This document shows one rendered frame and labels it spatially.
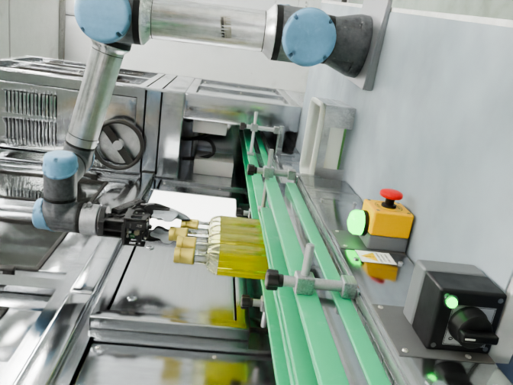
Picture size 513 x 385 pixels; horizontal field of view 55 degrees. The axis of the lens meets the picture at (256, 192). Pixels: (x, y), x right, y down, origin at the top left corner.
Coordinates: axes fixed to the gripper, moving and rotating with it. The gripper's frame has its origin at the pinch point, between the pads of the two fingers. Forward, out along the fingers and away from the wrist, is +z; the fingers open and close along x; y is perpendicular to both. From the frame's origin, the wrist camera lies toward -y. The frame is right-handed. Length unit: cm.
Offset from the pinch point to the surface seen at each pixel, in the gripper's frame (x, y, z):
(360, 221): 22, 38, 31
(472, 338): 23, 71, 35
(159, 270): -12.9, 1.4, -5.2
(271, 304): -2.0, 29.3, 20.1
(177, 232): 1.1, 7.1, -1.1
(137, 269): -12.8, 1.8, -10.7
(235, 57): 9, -366, 18
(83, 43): -1, -412, -134
